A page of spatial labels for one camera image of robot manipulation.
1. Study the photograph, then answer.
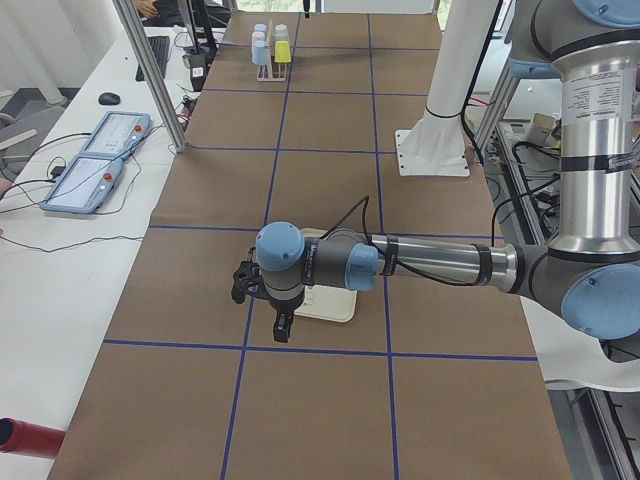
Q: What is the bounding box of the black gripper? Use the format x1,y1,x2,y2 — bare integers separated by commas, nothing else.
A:
265,287,303,343

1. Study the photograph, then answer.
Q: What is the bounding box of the grey plastic cup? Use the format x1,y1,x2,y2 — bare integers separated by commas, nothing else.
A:
273,24,290,42

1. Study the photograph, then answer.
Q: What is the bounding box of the yellow plastic cup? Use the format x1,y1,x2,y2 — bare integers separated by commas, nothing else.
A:
274,40,292,64

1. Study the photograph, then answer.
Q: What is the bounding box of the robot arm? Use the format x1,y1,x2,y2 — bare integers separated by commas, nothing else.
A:
232,1,639,342

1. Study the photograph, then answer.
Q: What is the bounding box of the cream plastic tray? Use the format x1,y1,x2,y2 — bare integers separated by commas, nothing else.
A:
292,227,359,324

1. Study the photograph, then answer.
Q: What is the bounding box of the black box with label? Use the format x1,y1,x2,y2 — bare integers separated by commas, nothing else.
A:
183,49,215,92

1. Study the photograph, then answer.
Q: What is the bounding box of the black keyboard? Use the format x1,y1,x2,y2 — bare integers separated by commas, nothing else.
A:
147,35,171,77

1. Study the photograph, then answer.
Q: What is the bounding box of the black computer mouse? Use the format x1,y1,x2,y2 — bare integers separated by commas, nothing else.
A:
98,92,121,106

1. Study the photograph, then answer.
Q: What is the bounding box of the far blue teach pendant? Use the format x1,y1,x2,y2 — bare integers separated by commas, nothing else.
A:
80,111,151,158

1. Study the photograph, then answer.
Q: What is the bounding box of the blue teach pendant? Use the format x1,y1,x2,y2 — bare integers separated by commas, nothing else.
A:
39,155,123,215
80,111,151,158

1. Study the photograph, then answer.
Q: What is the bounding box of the near blue teach pendant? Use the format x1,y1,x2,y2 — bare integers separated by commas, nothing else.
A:
39,155,123,215

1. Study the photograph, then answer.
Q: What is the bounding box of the red cylinder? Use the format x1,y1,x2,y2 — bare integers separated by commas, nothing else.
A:
1,418,66,459

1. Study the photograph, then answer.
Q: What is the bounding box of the aluminium frame post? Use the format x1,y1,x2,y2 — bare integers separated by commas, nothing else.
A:
112,0,186,153

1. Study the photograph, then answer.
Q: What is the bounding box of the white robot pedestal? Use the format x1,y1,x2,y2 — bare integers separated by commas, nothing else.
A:
395,0,501,177

